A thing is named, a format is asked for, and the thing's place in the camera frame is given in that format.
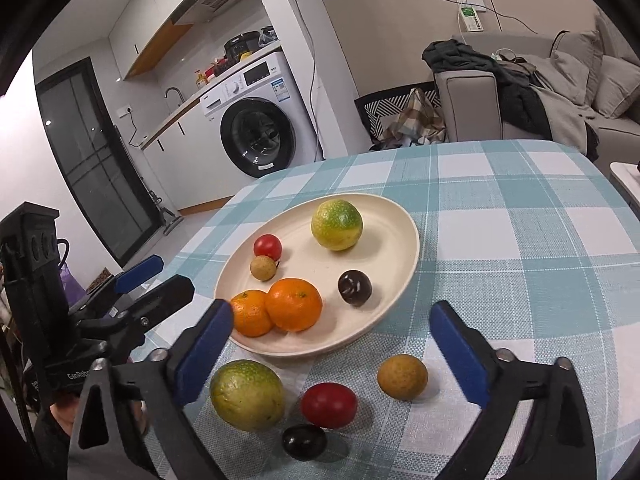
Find brown round fruit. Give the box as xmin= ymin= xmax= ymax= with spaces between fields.
xmin=376 ymin=354 xmax=428 ymax=401

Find yellow green guava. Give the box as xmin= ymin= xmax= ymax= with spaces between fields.
xmin=209 ymin=360 xmax=285 ymax=432

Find small brown longan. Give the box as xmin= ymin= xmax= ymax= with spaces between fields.
xmin=250 ymin=256 xmax=278 ymax=282

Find dark plum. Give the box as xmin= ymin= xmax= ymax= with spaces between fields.
xmin=337 ymin=270 xmax=372 ymax=308
xmin=281 ymin=424 xmax=328 ymax=462

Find large orange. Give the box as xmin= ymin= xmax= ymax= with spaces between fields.
xmin=266 ymin=278 xmax=323 ymax=333

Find person's left hand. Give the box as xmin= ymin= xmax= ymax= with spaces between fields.
xmin=49 ymin=394 xmax=79 ymax=437

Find small orange mandarin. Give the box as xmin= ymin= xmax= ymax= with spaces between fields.
xmin=230 ymin=289 xmax=273 ymax=338

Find dark plum on plate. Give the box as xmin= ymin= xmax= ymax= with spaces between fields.
xmin=337 ymin=270 xmax=372 ymax=308

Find dark glass door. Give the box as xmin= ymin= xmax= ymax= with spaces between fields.
xmin=36 ymin=58 xmax=162 ymax=266

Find white kitchen counter cabinet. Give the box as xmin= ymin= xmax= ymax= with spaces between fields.
xmin=143 ymin=103 xmax=252 ymax=210

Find cream oval plate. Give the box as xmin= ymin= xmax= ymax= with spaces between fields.
xmin=215 ymin=193 xmax=421 ymax=359

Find large red tomato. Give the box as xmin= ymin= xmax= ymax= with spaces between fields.
xmin=300 ymin=382 xmax=358 ymax=429

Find small red tomato on plate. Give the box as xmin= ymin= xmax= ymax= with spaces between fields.
xmin=253 ymin=234 xmax=283 ymax=262

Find green yellow citrus on plate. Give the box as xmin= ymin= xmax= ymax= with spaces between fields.
xmin=311 ymin=198 xmax=363 ymax=252

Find white washing machine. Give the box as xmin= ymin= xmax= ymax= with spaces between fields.
xmin=200 ymin=50 xmax=323 ymax=179

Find plaid cloth on chair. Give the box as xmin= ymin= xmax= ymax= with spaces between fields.
xmin=382 ymin=88 xmax=447 ymax=148

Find white side table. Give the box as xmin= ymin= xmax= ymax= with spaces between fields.
xmin=610 ymin=162 xmax=640 ymax=217

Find black patterned chair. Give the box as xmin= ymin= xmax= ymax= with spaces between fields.
xmin=355 ymin=81 xmax=442 ymax=145

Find black clothes on sofa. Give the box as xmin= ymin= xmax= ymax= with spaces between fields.
xmin=422 ymin=39 xmax=552 ymax=142

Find grey sofa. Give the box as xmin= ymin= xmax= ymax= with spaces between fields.
xmin=451 ymin=10 xmax=639 ymax=174

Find grey sofa cushion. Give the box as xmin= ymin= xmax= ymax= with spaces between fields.
xmin=593 ymin=55 xmax=640 ymax=119

